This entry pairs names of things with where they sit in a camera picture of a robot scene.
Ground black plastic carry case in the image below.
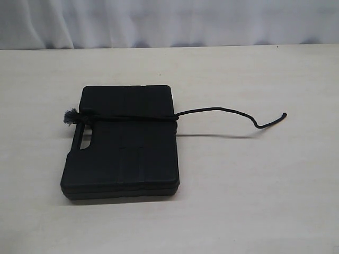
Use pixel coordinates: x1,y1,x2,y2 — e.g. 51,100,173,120
60,85,180,200

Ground black braided rope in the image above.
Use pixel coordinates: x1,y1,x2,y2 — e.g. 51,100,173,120
63,106,288,130

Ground white backdrop curtain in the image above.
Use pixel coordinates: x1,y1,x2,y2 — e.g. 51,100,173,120
1,1,338,49

